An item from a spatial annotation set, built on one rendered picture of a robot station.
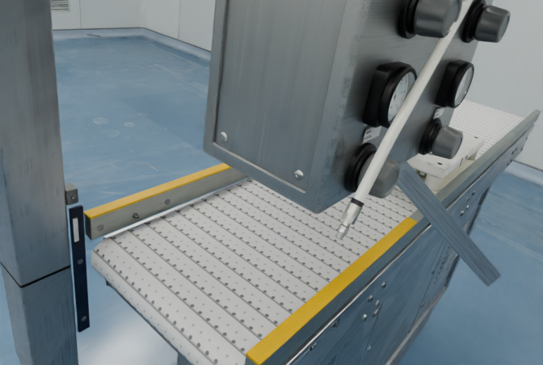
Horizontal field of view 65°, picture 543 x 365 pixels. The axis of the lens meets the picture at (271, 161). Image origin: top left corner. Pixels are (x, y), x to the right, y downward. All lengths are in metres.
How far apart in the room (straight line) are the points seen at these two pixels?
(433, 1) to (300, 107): 0.09
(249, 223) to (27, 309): 0.29
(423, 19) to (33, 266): 0.48
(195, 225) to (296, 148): 0.36
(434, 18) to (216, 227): 0.43
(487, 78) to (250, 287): 3.40
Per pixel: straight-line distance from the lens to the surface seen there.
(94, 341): 1.68
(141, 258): 0.54
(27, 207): 0.52
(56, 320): 0.64
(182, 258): 0.54
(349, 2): 0.22
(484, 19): 0.37
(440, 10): 0.25
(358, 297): 0.55
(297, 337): 0.44
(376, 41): 0.23
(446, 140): 0.37
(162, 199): 0.60
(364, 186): 0.22
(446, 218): 0.54
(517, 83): 3.73
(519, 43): 3.71
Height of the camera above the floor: 1.26
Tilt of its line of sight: 26 degrees down
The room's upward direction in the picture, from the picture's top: 9 degrees clockwise
